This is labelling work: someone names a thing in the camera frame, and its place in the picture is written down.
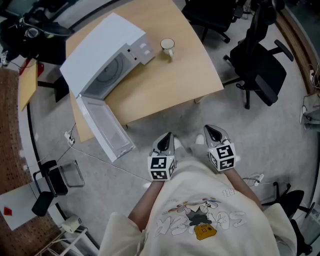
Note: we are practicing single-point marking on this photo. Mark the person's left white shoe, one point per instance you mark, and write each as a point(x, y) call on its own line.
point(177, 143)

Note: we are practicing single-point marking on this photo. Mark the black bag pile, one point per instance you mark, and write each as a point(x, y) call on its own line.
point(35, 40)

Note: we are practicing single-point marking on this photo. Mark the white microwave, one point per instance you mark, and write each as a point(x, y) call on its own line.
point(100, 42)

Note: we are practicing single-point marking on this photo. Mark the white metal rack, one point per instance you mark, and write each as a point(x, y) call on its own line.
point(65, 241)

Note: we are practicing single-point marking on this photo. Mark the black swivel chair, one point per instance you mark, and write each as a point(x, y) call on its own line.
point(293, 202)

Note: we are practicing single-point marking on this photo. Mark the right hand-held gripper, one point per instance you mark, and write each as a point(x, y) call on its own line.
point(223, 156)

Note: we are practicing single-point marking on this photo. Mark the person's right white shoe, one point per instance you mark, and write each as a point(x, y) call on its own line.
point(199, 139)

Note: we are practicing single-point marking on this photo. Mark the person's right forearm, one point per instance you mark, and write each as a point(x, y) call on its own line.
point(243, 187)

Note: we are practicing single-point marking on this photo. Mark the black metal-frame chair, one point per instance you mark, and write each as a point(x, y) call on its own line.
point(53, 180)

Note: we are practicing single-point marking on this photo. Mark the light wooden board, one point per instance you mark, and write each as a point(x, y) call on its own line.
point(27, 85)

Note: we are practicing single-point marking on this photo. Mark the white power strip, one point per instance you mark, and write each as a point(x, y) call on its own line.
point(259, 179)
point(69, 138)

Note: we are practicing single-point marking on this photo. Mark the black office chair with armrests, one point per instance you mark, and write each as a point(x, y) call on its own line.
point(257, 65)

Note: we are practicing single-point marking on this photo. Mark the white desk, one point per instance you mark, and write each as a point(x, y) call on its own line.
point(17, 202)

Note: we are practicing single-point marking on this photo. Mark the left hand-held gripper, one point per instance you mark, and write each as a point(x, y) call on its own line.
point(160, 165)

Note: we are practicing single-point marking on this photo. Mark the small white box device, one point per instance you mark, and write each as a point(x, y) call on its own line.
point(70, 223)

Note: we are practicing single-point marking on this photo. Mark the red diamond tag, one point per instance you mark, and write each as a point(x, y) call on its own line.
point(7, 211)

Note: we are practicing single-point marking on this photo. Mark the white enamel cup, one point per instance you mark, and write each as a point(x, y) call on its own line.
point(167, 45)

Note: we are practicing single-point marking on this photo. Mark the person's left forearm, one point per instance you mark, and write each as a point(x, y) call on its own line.
point(146, 202)

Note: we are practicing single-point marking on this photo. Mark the person's white shoe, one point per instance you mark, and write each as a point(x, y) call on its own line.
point(177, 143)
point(199, 139)

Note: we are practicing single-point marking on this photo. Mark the cream printed t-shirt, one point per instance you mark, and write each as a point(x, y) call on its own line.
point(195, 192)

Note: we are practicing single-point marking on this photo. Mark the curved wooden desk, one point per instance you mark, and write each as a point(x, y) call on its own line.
point(297, 45)

